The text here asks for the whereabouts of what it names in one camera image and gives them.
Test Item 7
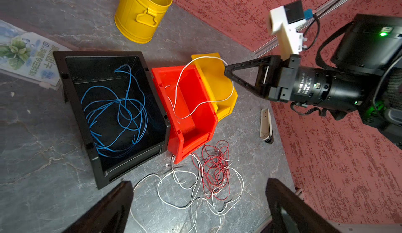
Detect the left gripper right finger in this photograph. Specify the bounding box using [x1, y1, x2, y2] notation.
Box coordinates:
[265, 178, 339, 233]

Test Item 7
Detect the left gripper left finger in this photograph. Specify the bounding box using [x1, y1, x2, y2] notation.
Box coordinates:
[64, 181, 134, 233]

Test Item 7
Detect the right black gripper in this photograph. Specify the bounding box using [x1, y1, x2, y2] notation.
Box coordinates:
[224, 54, 301, 103]

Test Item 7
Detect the blue cable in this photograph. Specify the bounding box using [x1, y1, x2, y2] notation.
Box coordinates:
[80, 64, 149, 158]

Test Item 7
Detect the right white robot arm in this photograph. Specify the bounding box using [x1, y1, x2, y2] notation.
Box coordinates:
[225, 14, 402, 147]

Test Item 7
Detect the yellow plastic bin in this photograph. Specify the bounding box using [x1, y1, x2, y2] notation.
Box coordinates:
[191, 53, 238, 121]

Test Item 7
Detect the red plastic bin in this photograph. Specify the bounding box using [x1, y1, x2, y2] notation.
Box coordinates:
[151, 65, 218, 164]

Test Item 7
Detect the black plastic bin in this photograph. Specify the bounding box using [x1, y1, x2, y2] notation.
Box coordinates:
[53, 51, 170, 189]

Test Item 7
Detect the yellow metal cup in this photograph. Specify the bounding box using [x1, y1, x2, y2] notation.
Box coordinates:
[114, 0, 173, 44]

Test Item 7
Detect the clear plastic bag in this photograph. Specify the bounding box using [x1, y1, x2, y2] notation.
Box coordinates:
[1, 20, 70, 90]

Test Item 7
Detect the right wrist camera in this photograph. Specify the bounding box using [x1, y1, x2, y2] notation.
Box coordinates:
[267, 0, 307, 60]

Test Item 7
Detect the white cable tangle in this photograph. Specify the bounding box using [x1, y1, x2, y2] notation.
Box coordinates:
[128, 152, 245, 233]

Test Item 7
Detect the red cable tangle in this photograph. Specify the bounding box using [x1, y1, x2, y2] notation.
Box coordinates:
[199, 139, 233, 201]

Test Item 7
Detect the right corner aluminium post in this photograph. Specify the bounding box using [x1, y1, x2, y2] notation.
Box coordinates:
[253, 0, 378, 57]

